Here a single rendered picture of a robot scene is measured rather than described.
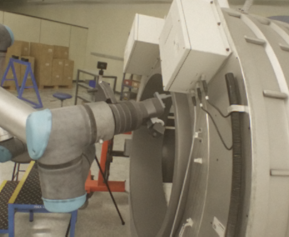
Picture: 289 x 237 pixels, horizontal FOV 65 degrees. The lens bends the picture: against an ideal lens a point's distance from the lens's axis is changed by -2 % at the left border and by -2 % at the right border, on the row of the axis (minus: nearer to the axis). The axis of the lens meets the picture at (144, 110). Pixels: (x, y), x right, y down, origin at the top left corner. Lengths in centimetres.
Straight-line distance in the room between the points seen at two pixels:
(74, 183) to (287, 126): 49
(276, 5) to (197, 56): 580
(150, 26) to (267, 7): 531
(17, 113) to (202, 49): 49
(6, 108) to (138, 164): 105
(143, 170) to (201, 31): 106
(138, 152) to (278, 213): 107
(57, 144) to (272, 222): 48
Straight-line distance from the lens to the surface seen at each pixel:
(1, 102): 65
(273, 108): 61
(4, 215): 196
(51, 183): 50
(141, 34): 121
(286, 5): 636
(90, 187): 249
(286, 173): 59
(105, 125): 48
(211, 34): 69
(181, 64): 64
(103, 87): 55
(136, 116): 53
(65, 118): 46
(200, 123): 73
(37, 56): 803
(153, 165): 155
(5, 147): 124
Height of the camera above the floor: 162
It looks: 14 degrees down
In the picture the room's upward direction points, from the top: 9 degrees clockwise
